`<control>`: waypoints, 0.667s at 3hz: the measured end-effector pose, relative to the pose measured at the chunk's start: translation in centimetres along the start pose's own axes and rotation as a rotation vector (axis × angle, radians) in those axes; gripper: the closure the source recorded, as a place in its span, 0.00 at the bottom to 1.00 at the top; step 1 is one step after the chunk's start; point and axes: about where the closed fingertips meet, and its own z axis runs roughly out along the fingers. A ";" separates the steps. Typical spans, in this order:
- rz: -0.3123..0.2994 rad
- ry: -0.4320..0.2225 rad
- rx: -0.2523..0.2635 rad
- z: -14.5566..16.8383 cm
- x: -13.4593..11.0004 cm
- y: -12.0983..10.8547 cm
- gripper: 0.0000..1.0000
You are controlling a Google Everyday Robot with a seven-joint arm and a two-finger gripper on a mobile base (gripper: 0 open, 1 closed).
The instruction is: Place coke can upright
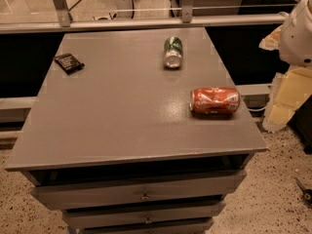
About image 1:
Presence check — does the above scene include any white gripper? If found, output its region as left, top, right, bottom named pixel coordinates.
left=258, top=0, right=312, bottom=132

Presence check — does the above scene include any red coke can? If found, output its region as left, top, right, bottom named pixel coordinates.
left=189, top=88, right=241, bottom=114

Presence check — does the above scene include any green soda can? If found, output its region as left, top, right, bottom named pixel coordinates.
left=164, top=36, right=183, bottom=68

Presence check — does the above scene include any black caster wheel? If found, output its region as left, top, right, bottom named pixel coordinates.
left=295, top=178, right=312, bottom=204

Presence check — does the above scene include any grey drawer cabinet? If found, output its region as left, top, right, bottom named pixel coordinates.
left=4, top=27, right=268, bottom=234

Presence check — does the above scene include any middle grey drawer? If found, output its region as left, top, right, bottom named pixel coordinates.
left=63, top=201, right=225, bottom=229

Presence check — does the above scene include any grey drawer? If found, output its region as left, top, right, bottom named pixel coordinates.
left=31, top=170, right=247, bottom=210
left=80, top=218, right=214, bottom=234
left=63, top=201, right=225, bottom=229

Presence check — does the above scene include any bottom grey drawer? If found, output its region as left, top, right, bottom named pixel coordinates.
left=80, top=218, right=214, bottom=234

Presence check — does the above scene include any black snack packet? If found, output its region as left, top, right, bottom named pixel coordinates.
left=54, top=54, right=85, bottom=75

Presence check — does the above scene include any grey metal railing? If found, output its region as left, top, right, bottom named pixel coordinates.
left=0, top=0, right=300, bottom=34

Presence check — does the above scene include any top grey drawer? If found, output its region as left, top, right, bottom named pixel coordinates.
left=31, top=170, right=247, bottom=210

